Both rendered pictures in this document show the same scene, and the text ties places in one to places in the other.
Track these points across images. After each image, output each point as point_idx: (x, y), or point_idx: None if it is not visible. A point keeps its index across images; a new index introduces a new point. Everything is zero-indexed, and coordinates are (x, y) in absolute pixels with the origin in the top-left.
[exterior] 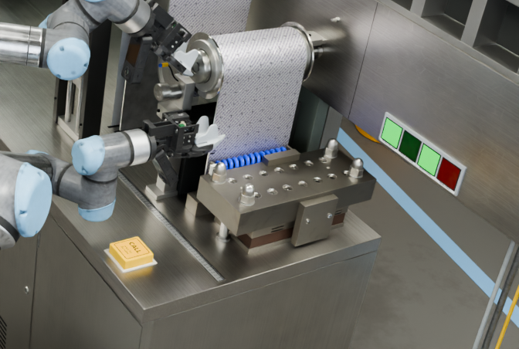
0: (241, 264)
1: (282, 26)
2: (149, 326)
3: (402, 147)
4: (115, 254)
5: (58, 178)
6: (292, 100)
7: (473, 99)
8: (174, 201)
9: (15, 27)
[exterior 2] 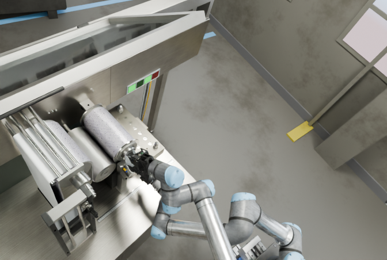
0: (161, 154)
1: (83, 115)
2: None
3: (137, 86)
4: None
5: (169, 217)
6: None
7: (158, 53)
8: (128, 182)
9: (212, 210)
